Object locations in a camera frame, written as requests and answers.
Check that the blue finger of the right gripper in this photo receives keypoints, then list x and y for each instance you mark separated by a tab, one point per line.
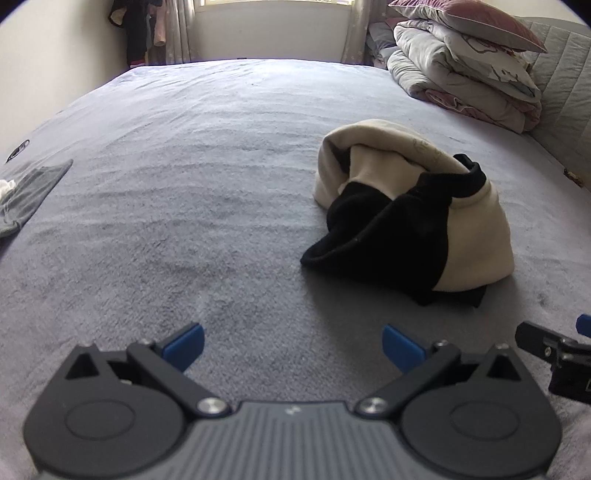
549	345
583	325

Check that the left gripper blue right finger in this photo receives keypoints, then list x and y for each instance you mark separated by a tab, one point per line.
423	368

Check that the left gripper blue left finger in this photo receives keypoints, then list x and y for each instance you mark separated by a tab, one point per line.
161	365

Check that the cream and black sweatshirt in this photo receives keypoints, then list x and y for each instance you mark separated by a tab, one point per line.
405	216

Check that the hanging dark clothes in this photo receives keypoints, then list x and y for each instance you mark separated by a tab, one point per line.
144	24

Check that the grey folded garment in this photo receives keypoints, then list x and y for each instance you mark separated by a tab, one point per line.
21	203

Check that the white cloth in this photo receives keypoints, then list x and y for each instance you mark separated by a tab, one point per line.
6	188

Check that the grey quilted headboard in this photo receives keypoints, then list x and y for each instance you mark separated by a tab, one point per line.
563	76

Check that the folded grey pink quilt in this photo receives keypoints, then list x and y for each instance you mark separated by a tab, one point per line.
465	75

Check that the black label on sheet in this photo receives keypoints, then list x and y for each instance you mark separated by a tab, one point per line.
18	150

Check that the maroon grey pillow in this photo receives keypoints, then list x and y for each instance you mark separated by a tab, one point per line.
474	18

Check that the grey pillows behind quilt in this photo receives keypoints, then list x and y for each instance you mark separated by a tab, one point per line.
380	41

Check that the grey patterned curtain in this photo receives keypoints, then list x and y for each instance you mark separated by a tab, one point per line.
179	16

